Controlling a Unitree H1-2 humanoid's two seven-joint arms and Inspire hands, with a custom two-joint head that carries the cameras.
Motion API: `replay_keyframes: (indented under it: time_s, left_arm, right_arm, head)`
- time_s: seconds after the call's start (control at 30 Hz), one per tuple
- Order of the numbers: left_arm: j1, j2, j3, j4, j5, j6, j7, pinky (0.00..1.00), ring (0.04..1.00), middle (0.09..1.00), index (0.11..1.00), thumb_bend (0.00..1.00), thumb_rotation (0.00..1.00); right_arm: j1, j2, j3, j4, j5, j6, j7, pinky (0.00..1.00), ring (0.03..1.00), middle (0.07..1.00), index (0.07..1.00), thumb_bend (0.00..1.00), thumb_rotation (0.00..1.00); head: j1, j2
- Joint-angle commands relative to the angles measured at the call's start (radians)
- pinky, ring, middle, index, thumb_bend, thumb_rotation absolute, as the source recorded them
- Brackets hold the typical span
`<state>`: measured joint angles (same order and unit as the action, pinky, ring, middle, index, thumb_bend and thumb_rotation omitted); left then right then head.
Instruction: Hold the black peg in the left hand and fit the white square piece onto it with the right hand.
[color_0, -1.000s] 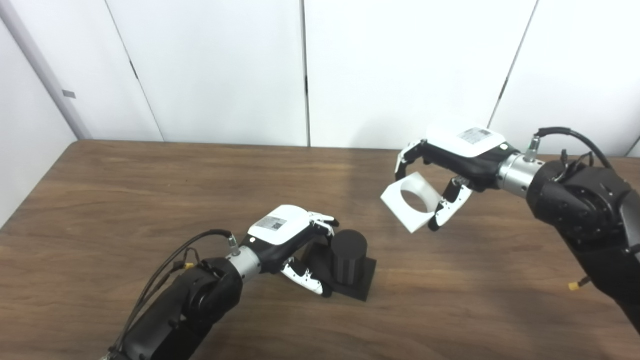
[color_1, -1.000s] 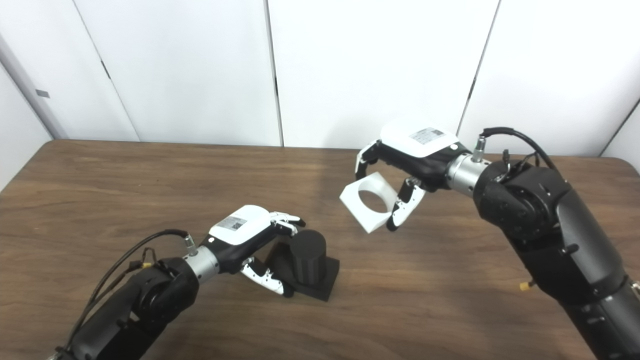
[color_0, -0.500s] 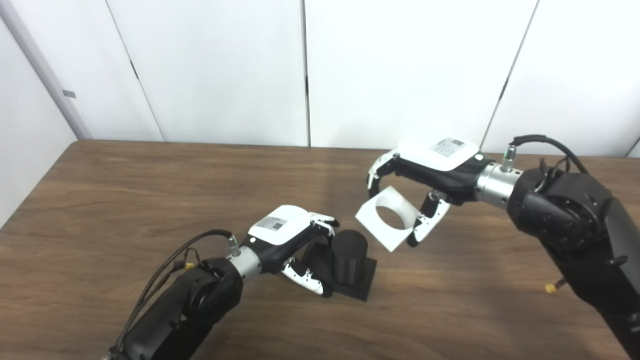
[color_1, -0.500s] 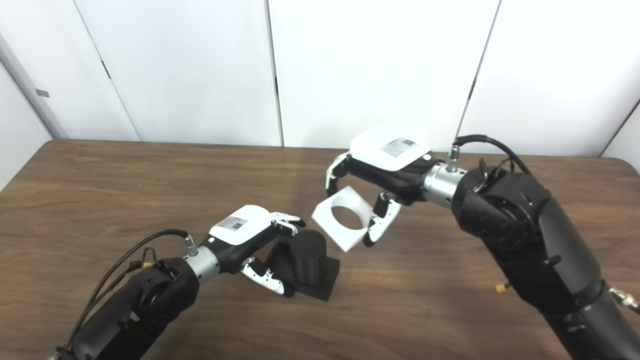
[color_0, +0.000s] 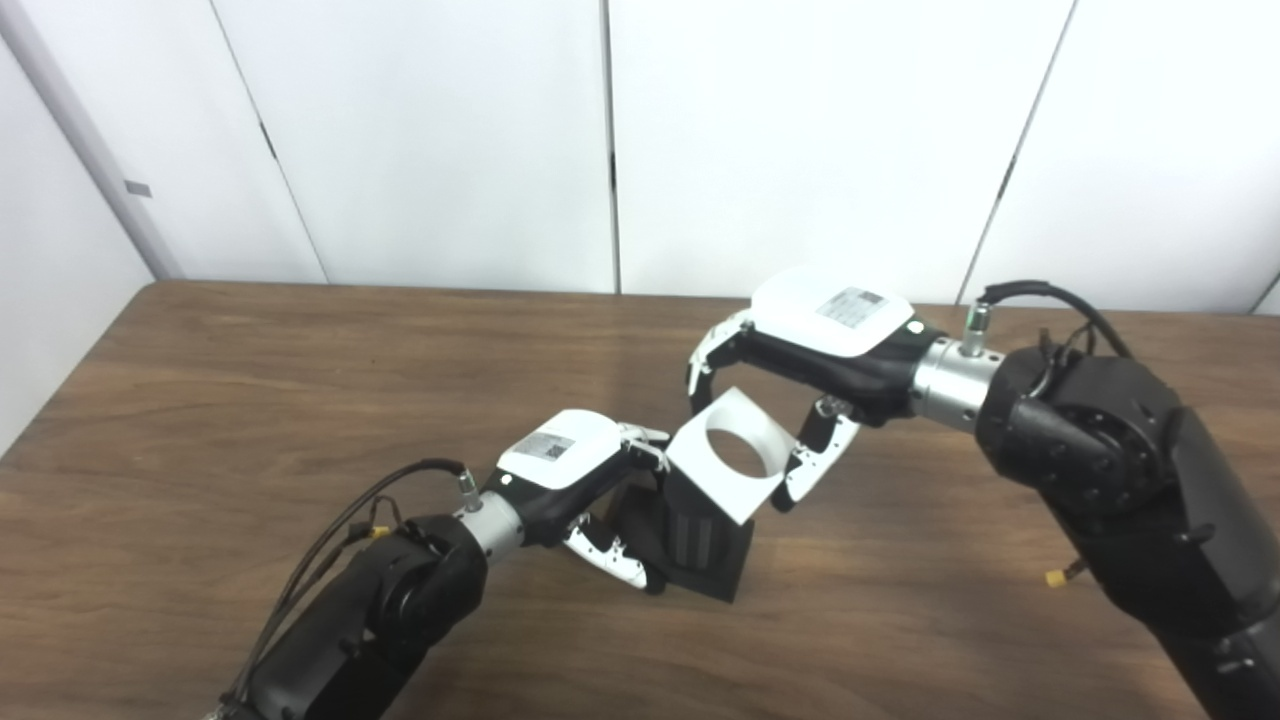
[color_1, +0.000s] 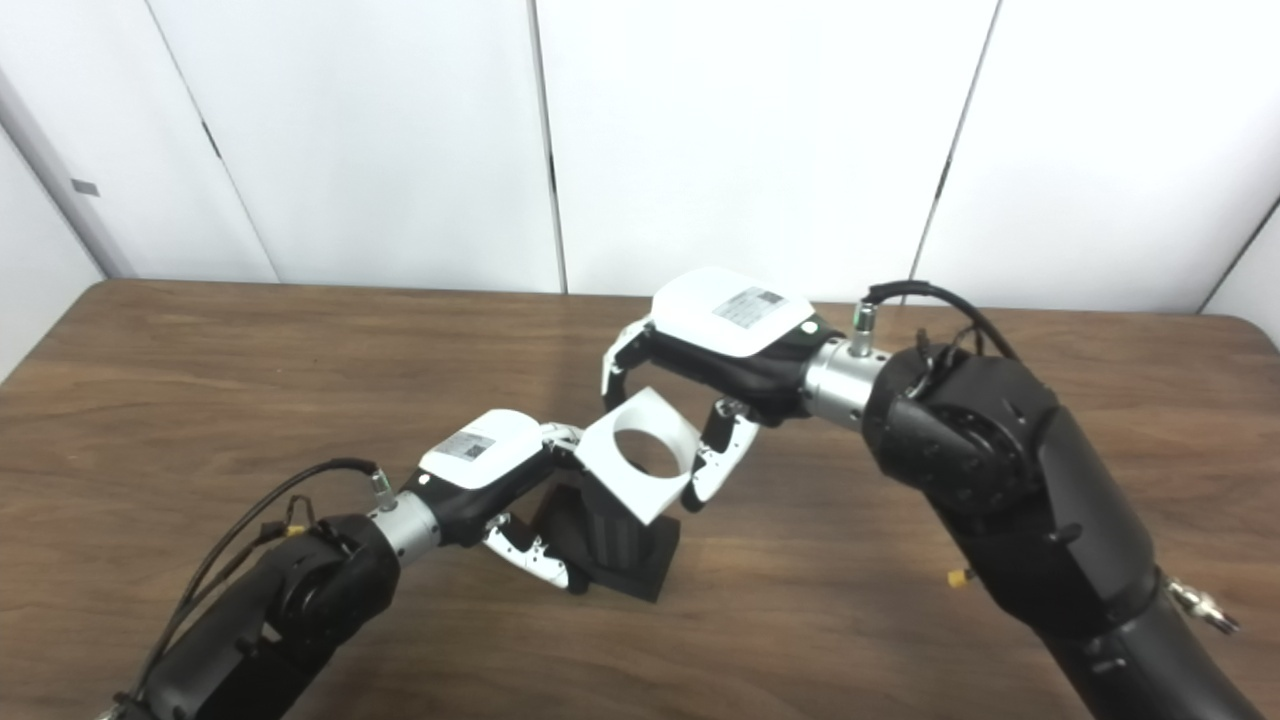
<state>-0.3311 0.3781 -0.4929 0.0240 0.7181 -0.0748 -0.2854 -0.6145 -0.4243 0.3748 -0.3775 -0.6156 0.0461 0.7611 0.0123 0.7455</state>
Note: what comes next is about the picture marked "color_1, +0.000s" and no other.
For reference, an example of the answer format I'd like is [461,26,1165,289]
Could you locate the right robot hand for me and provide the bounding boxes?
[600,266,846,515]

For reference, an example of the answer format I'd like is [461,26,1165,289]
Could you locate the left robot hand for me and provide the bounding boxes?
[405,408,591,593]

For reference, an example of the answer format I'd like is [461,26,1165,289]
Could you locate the white square piece with hole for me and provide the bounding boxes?
[574,387,704,525]

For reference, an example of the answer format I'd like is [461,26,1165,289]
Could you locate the black peg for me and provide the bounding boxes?
[530,468,683,604]

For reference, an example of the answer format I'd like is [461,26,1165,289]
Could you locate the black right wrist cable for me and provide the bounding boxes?
[848,280,1021,363]

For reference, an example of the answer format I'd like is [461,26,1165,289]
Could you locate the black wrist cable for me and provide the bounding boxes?
[848,280,1021,363]
[130,458,396,701]

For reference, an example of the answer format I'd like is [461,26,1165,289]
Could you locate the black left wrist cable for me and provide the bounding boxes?
[130,458,396,701]

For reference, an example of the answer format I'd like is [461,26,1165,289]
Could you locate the grey wall corner post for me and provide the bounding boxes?
[0,70,138,281]

